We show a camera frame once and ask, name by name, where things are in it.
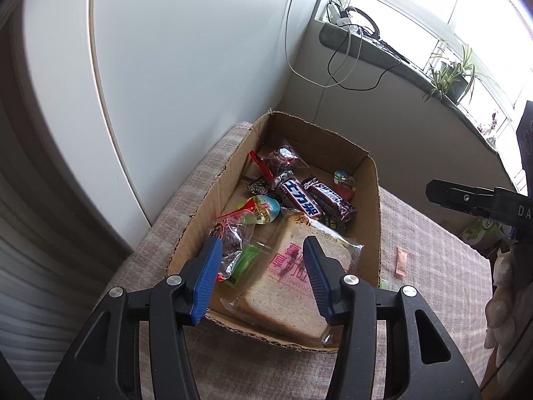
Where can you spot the black patterned snack packet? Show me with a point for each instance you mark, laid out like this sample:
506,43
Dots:
260,185

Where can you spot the white window frame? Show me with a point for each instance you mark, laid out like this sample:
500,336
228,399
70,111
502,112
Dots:
449,4

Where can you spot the packaged sliced bread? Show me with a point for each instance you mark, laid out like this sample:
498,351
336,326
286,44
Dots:
283,300

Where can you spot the red stick wrapper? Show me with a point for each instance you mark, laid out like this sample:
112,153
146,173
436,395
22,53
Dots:
260,164

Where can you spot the clear red snack packet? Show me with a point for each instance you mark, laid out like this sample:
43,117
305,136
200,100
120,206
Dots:
229,237

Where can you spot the dark stone window sill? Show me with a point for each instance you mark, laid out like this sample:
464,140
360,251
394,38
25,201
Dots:
333,37

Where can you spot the small figurine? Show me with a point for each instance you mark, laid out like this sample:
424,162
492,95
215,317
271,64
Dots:
493,121

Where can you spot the colourful egg-shaped candy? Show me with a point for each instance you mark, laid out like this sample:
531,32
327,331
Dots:
266,208

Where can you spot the potted spider plant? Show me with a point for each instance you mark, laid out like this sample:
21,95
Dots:
456,85

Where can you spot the green printed bag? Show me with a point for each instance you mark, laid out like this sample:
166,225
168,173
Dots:
477,233

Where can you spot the person's right hand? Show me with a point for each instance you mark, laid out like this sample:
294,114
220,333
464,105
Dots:
499,304

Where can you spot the brown chocolate bar blue print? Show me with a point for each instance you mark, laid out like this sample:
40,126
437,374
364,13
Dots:
300,200

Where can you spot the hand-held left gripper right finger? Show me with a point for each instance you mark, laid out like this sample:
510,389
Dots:
318,283

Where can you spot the green snack packet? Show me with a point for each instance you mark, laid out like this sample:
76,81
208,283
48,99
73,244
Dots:
246,260

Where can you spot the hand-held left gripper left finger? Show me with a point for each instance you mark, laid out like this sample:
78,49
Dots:
208,283

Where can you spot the cardboard box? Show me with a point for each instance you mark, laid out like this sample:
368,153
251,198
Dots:
368,225

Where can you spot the white power strip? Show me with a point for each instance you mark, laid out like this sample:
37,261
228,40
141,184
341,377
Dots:
339,16

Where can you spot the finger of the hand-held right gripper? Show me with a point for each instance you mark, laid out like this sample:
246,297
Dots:
458,198

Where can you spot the pink sachet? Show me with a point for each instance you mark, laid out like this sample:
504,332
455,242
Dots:
401,262

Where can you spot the brown chocolate bar white print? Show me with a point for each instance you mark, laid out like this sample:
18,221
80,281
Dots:
329,198

